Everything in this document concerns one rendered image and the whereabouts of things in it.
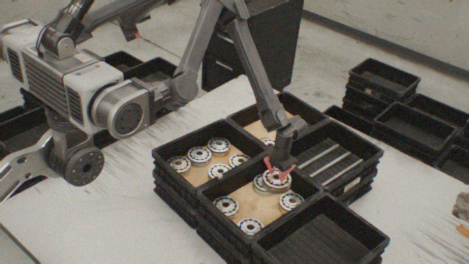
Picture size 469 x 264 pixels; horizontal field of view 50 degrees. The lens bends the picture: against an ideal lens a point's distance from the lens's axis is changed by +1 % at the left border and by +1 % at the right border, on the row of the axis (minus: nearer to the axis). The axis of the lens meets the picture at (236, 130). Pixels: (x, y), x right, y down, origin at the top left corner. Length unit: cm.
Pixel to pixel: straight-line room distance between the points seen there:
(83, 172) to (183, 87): 47
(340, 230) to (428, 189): 65
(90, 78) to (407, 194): 156
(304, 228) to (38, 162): 97
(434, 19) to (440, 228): 299
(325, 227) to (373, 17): 355
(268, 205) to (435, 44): 338
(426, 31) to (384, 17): 42
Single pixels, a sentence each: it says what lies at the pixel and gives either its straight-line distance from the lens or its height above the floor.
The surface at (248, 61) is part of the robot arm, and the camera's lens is 163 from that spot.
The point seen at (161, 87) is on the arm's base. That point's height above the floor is 148.
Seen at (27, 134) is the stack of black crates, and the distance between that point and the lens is 296.
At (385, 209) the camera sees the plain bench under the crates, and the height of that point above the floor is 70.
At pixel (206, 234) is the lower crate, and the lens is 196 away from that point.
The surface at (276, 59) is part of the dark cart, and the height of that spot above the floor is 45.
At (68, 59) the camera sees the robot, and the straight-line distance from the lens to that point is 145.
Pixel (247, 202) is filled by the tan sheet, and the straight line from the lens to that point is 197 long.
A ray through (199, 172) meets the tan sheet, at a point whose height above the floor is 83.
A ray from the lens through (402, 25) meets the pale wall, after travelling 513.
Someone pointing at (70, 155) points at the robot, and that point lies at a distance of 164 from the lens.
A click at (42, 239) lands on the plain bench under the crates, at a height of 70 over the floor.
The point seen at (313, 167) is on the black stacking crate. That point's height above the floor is 83.
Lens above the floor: 222
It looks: 37 degrees down
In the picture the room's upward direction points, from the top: 5 degrees clockwise
